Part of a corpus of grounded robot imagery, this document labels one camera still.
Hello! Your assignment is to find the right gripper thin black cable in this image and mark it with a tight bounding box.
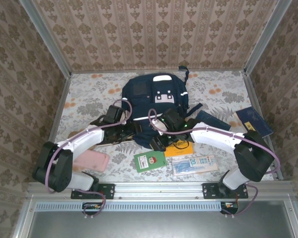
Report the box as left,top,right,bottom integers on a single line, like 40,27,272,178
172,139,190,151

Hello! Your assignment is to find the floral patterned table cover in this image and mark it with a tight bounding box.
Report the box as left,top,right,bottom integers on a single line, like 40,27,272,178
43,70,275,183

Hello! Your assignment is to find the grey sheet metal panel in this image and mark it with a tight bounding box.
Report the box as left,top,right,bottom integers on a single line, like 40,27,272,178
13,199,298,238

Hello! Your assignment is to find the yellow cartoon cover book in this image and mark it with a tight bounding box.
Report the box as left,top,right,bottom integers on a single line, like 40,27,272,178
163,140,194,158

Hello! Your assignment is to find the green notebook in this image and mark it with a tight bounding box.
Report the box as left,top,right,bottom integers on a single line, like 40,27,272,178
134,148,168,174

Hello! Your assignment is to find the dark blue paperback book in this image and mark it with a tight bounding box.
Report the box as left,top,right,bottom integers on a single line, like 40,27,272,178
195,110,232,131

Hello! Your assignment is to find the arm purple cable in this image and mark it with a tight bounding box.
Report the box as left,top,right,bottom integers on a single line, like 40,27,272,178
148,108,281,219
45,99,133,219

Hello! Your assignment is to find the aluminium frame post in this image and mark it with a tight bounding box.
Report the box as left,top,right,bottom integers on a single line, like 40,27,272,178
243,0,293,75
19,0,72,78

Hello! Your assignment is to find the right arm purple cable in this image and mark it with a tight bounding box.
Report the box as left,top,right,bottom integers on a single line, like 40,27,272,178
148,108,281,219

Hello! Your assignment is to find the pale blue slotted cable duct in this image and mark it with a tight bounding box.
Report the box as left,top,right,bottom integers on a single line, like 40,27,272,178
36,201,223,212

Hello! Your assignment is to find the blue face mask pack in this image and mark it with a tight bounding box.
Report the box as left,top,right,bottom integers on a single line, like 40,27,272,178
172,155,219,177

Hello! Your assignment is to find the blue book with yellow label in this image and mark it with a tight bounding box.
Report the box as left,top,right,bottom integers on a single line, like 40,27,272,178
234,106,275,138

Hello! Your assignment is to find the aluminium table side rail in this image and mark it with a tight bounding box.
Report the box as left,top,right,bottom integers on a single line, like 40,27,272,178
242,71,284,180
37,74,72,181

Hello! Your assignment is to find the navy blue backpack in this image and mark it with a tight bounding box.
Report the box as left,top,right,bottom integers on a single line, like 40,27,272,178
121,65,204,149

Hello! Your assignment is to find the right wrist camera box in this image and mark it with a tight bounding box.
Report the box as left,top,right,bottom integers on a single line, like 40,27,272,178
150,118,169,131

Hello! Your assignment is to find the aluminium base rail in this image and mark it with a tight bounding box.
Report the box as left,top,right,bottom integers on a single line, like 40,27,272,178
27,180,295,200

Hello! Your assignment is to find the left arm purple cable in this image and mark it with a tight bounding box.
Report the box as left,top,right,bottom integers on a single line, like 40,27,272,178
45,99,133,219

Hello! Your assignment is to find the pink pencil case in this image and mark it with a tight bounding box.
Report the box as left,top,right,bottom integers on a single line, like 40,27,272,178
73,148,110,172

